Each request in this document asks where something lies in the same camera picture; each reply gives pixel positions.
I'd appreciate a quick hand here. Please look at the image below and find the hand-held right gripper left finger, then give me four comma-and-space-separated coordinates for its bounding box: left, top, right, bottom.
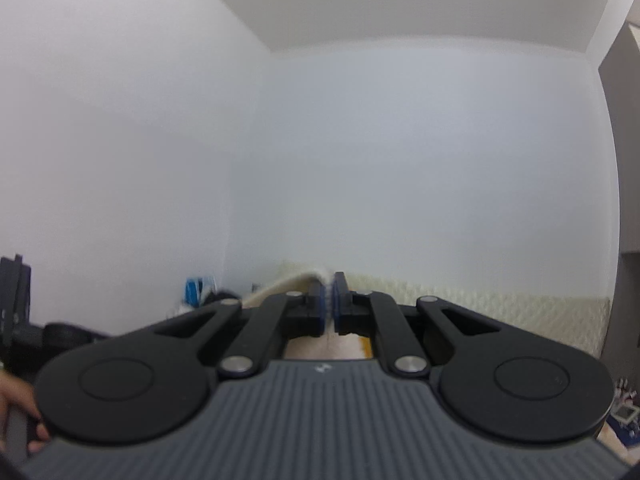
145, 280, 331, 378

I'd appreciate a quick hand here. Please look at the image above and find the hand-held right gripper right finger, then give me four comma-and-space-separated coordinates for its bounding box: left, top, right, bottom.
332, 271, 503, 378

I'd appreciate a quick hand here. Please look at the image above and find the cream knitted sweater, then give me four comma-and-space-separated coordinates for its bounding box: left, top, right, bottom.
241, 271, 372, 360

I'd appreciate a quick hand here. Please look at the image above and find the person's left hand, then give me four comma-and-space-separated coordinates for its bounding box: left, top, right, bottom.
0, 370, 51, 456

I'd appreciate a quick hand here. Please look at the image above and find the cream quilted headboard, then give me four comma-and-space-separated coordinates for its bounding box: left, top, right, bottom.
277, 259, 612, 357

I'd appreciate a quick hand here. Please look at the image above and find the grey wardrobe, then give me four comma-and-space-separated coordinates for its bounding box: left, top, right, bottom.
597, 20, 640, 376

